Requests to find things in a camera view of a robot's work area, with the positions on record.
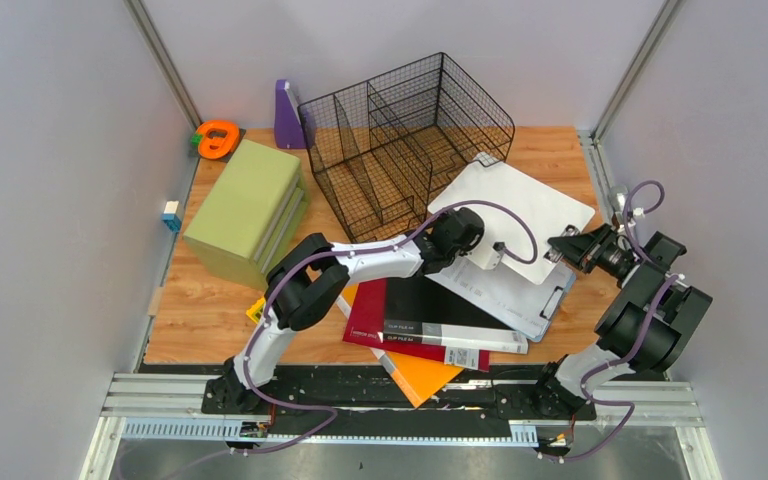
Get purple tape dispenser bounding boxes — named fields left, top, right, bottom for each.
left=273, top=79, right=312, bottom=150

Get orange folder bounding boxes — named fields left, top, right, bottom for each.
left=336, top=290, right=463, bottom=408

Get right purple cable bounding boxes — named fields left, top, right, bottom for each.
left=536, top=180, right=683, bottom=463

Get papers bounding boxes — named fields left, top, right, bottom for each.
left=429, top=258, right=576, bottom=342

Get orange tape roll holder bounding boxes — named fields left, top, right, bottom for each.
left=189, top=120, right=244, bottom=160

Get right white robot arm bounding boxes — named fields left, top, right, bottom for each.
left=530, top=224, right=713, bottom=418

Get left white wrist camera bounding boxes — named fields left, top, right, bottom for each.
left=479, top=241, right=506, bottom=270

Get red folder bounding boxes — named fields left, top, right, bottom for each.
left=342, top=278, right=491, bottom=373

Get white clipboard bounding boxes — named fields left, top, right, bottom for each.
left=427, top=152, right=595, bottom=284

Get black wire mesh basket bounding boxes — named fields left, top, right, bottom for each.
left=297, top=52, right=516, bottom=243

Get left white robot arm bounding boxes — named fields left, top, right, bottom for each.
left=203, top=202, right=485, bottom=413

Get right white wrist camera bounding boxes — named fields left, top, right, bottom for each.
left=618, top=202, right=646, bottom=231

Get purple cable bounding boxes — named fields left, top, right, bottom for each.
left=536, top=180, right=683, bottom=463
left=241, top=199, right=540, bottom=458

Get yellow grid box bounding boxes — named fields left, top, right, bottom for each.
left=245, top=297, right=266, bottom=325

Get green drawer cabinet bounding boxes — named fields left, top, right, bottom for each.
left=183, top=140, right=309, bottom=290

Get blue white toy brick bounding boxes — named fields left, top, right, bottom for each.
left=161, top=201, right=183, bottom=233

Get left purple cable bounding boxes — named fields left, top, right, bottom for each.
left=241, top=199, right=540, bottom=458

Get black clip file folder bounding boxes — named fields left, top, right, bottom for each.
left=381, top=277, right=528, bottom=354

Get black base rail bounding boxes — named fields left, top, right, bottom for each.
left=201, top=364, right=573, bottom=438

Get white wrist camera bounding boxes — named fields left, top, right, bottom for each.
left=618, top=202, right=646, bottom=231
left=479, top=241, right=506, bottom=270

